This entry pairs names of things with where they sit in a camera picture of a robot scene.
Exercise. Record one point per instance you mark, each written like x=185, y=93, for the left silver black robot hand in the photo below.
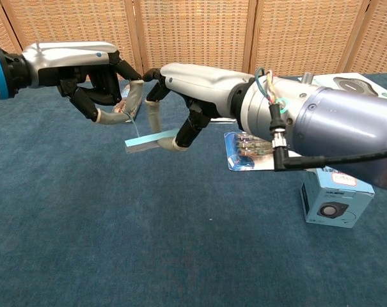
x=68, y=54

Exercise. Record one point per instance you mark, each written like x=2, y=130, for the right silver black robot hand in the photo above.
x=206, y=83

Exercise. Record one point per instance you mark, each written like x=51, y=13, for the small light blue tool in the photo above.
x=142, y=141

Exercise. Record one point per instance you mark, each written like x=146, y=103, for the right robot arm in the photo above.
x=340, y=121

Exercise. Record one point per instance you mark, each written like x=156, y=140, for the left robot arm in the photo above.
x=4, y=73

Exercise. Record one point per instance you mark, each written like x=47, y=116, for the bamboo folding screen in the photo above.
x=196, y=32

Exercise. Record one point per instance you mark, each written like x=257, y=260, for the binder clips blister pack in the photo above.
x=244, y=153

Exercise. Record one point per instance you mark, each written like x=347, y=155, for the teal box with black device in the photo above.
x=353, y=83

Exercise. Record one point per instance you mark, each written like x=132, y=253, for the dark blue carpet mat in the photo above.
x=148, y=224

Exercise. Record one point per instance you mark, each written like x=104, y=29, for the small light blue speaker box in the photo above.
x=337, y=204

